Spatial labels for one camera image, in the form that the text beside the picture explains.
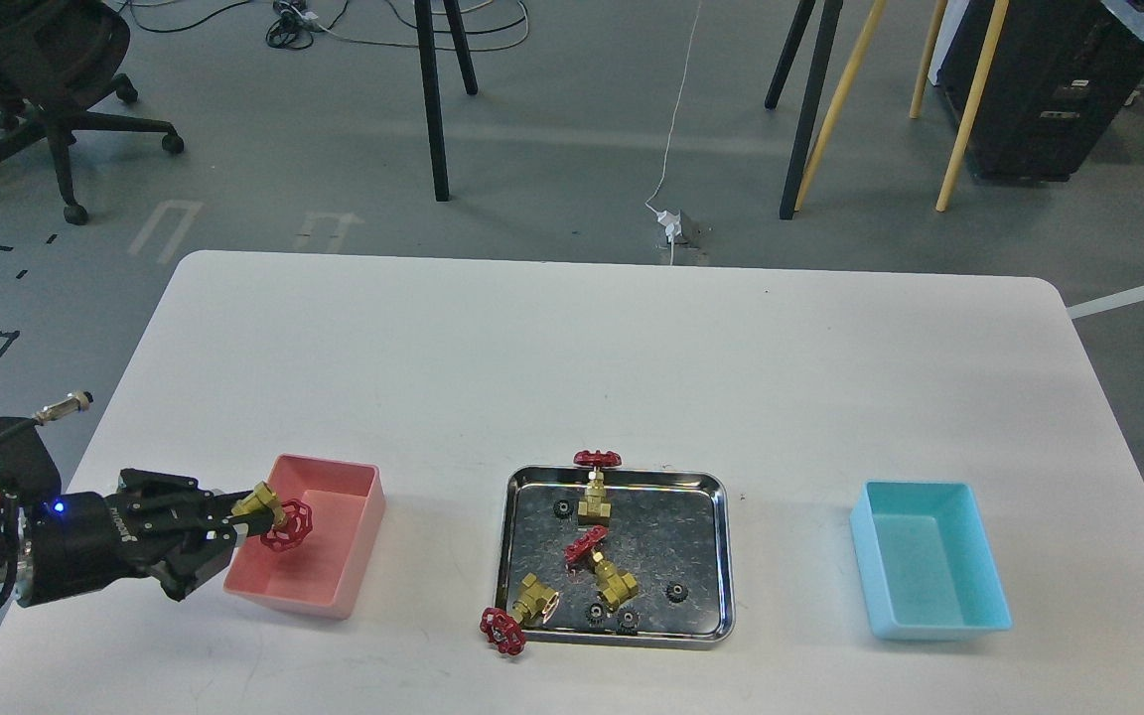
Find black tripod legs left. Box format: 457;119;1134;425
414;1;480;201

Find brass valve over tray edge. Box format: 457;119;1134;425
480;573;561;656

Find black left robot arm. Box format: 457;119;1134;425
0;392;289;610

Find shiny metal tray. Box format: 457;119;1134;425
492;466;734;648

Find brass valve red handle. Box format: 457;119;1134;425
230;483;313;553

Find brass valve tray centre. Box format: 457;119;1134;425
563;525;639;612

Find white power adapter with cable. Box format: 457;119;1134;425
643;1;704;264

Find small black gear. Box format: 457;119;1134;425
583;602;609;628
553;499;575;519
617;607;641;637
664;581;688;605

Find black tripod legs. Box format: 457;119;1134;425
764;1;844;220
414;1;480;201

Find wooden easel legs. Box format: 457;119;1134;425
793;0;1012;213

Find small black gear bottom right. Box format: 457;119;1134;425
617;607;641;637

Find black tripod legs right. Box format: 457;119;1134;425
764;1;844;220

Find pink plastic box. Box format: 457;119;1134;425
223;454;386;620

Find small black gear bottom left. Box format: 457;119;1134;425
583;602;609;628

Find blue plastic box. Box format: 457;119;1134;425
849;480;1012;642

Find black floor cables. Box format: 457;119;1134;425
120;0;531;54

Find small black gear top left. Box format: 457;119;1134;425
553;499;575;519

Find brass valve at tray top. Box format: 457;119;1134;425
573;451;622;526

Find black office chair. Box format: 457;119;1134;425
0;1;185;225

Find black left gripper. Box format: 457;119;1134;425
15;468;267;607

